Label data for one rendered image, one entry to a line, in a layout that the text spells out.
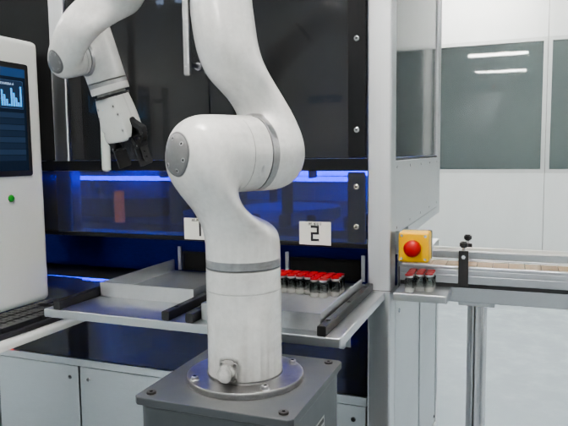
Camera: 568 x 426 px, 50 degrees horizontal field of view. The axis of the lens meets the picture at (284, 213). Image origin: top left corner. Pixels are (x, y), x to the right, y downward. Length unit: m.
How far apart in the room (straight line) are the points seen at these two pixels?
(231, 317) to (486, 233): 5.28
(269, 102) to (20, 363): 1.45
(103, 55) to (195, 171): 0.55
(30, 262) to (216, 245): 1.02
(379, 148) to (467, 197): 4.62
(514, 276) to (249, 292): 0.84
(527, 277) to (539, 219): 4.51
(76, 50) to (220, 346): 0.65
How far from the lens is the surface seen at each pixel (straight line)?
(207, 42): 0.96
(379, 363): 1.58
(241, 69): 0.95
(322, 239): 1.54
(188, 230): 1.70
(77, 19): 1.28
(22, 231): 1.85
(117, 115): 1.35
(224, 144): 0.87
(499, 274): 1.59
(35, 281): 1.90
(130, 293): 1.51
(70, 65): 1.31
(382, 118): 1.49
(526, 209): 6.08
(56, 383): 2.10
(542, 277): 1.60
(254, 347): 0.95
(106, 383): 1.98
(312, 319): 1.19
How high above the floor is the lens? 1.22
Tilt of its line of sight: 6 degrees down
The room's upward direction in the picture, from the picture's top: 1 degrees counter-clockwise
